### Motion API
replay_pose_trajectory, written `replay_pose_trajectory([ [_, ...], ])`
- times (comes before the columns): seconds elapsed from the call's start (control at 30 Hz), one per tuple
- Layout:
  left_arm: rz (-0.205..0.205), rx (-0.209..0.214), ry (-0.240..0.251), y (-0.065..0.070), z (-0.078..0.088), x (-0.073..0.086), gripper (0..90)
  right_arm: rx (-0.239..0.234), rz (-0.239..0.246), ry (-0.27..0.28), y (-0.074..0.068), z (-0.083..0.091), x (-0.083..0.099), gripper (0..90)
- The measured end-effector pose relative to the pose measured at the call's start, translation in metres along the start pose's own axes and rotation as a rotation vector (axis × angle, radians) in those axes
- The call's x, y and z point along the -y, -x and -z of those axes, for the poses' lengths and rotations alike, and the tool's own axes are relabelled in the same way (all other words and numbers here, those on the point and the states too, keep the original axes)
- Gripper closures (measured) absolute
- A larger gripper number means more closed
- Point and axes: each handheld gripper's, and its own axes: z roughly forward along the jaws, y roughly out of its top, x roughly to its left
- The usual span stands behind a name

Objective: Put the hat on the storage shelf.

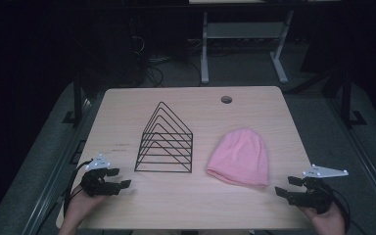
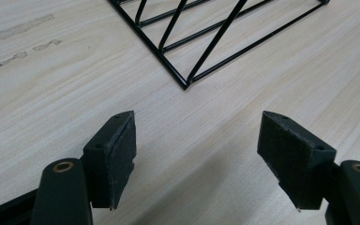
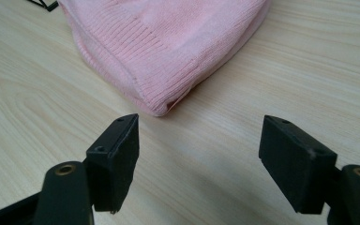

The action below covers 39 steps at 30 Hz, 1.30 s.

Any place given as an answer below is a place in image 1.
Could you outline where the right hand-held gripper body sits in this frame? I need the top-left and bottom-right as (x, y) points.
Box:
(288, 164), (350, 215)

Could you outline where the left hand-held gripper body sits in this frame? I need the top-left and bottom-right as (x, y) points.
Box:
(79, 153), (119, 198)

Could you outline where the black wire file rack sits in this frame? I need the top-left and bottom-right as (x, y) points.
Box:
(133, 101), (194, 174)

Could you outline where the pink knitted beanie hat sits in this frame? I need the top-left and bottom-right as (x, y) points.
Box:
(205, 127), (270, 189)

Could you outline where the person's left hand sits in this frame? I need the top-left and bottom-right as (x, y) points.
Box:
(58, 187), (108, 235)

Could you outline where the person's right hand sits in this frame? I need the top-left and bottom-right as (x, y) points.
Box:
(301, 203), (347, 235)

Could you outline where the black metal stand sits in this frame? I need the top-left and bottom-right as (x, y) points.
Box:
(340, 69), (369, 129)
(61, 71), (90, 127)

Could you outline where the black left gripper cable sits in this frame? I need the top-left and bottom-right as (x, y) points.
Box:
(63, 159), (94, 219)

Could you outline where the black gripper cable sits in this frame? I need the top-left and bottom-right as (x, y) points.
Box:
(63, 159), (94, 219)
(322, 181), (370, 235)

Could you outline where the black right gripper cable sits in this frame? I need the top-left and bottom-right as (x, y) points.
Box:
(322, 181), (370, 235)

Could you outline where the grey aluminium rail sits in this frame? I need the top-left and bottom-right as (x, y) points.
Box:
(21, 97), (94, 235)
(325, 97), (376, 227)

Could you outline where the tangle of floor cables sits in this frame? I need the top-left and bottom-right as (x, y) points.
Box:
(128, 32), (204, 88)

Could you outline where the white metal desk frame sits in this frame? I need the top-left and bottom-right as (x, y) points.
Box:
(200, 9), (296, 85)

